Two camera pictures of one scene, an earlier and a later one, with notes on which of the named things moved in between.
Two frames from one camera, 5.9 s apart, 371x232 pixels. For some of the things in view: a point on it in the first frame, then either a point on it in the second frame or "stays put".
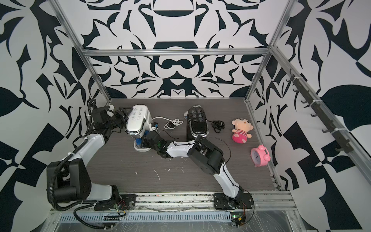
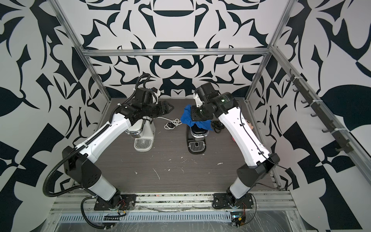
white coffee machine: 139,121 stays put
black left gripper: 123,118 -> 162,109
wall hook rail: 340,134 stays put
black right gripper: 144,140 -> 195,115
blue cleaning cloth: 138,141 -> 187,119
